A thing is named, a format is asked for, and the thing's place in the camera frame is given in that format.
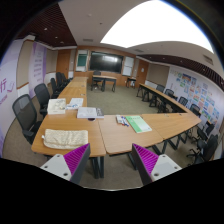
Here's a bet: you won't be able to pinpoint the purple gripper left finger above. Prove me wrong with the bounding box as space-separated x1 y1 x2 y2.
41 143 90 184

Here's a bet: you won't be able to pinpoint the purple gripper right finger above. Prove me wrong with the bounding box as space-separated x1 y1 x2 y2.
132 144 181 185

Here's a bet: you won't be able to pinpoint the cream towel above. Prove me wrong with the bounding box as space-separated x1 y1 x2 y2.
42 129 88 149

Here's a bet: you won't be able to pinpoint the green folder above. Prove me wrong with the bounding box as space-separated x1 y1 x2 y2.
126 115 152 133

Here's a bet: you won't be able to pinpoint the white box with dark edge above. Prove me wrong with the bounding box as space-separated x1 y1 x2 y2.
77 107 104 118

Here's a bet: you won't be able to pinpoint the markers and small items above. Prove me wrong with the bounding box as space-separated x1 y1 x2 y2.
116 115 129 126

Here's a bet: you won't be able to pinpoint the black office chair near right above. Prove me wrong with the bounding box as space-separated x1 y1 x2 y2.
188 135 218 165

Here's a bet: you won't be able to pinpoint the black office chair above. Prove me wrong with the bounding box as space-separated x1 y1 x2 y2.
188 135 218 165
50 78 60 99
12 94 41 144
34 83 50 117

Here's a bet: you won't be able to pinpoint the white papers on table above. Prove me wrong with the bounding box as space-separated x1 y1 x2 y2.
66 98 83 110

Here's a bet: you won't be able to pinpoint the black office chair near left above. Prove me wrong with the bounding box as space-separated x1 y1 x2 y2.
12 94 41 144

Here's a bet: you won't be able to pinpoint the wooden front desk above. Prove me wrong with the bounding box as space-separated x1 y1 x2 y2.
100 75 117 92

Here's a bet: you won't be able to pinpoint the black chair behind front desk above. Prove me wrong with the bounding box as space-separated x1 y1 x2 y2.
91 70 101 87

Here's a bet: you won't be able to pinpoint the white whiteboard right of screen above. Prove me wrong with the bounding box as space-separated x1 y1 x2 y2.
122 57 134 76

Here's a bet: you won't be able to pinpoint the green and white board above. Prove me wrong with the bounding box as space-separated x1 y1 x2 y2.
76 50 88 72

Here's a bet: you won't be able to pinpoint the colourful wall posters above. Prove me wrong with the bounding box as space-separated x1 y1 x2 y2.
166 67 224 129

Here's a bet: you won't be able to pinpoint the large black wall screen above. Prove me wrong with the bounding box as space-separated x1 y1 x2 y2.
89 51 123 73

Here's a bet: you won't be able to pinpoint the purple wall banner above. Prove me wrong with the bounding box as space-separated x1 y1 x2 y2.
29 42 47 90

